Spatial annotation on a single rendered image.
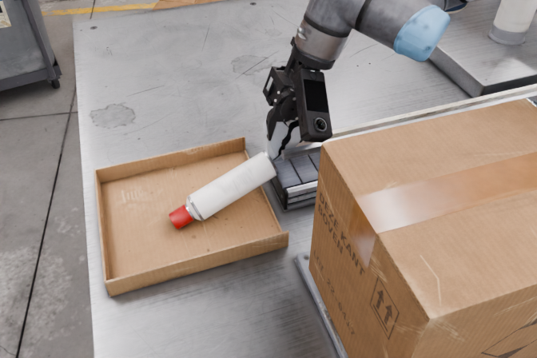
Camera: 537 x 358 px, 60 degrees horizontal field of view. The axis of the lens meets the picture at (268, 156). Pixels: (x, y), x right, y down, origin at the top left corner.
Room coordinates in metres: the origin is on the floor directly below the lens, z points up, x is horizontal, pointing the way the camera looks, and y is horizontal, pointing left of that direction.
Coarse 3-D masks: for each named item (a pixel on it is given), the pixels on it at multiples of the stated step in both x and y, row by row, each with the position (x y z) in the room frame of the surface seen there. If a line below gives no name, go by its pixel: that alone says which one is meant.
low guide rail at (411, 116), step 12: (492, 96) 0.80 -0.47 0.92; (504, 96) 0.80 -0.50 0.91; (432, 108) 0.76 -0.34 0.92; (444, 108) 0.76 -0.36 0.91; (456, 108) 0.77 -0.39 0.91; (384, 120) 0.72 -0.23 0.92; (396, 120) 0.72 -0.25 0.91; (408, 120) 0.73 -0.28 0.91; (336, 132) 0.68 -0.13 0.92; (348, 132) 0.69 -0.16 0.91; (300, 144) 0.65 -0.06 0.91
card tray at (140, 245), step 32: (160, 160) 0.66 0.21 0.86; (192, 160) 0.68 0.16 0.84; (224, 160) 0.69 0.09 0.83; (96, 192) 0.57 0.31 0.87; (128, 192) 0.60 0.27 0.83; (160, 192) 0.60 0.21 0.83; (192, 192) 0.60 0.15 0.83; (256, 192) 0.60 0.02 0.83; (128, 224) 0.52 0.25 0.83; (160, 224) 0.52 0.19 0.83; (192, 224) 0.52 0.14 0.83; (224, 224) 0.52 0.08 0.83; (256, 224) 0.52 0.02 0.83; (128, 256) 0.45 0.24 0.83; (160, 256) 0.45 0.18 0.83; (192, 256) 0.45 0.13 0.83; (224, 256) 0.44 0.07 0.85; (128, 288) 0.39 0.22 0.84
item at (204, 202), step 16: (256, 160) 0.59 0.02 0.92; (224, 176) 0.57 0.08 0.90; (240, 176) 0.57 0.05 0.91; (256, 176) 0.57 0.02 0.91; (272, 176) 0.58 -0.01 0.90; (208, 192) 0.54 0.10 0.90; (224, 192) 0.54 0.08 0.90; (240, 192) 0.55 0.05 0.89; (192, 208) 0.52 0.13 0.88; (208, 208) 0.52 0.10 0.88; (176, 224) 0.50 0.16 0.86
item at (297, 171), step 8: (536, 104) 0.82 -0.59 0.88; (272, 160) 0.64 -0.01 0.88; (280, 160) 0.64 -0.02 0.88; (288, 160) 0.64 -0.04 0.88; (296, 160) 0.64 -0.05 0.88; (304, 160) 0.64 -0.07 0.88; (312, 160) 0.64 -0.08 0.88; (280, 168) 0.62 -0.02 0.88; (288, 168) 0.62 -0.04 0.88; (296, 168) 0.62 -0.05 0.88; (304, 168) 0.62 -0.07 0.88; (312, 168) 0.62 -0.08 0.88; (280, 176) 0.60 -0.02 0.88; (288, 176) 0.60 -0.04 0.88; (296, 176) 0.60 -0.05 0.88; (304, 176) 0.60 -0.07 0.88; (312, 176) 0.60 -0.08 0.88; (280, 184) 0.58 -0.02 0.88; (288, 184) 0.58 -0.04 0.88; (296, 184) 0.58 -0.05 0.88
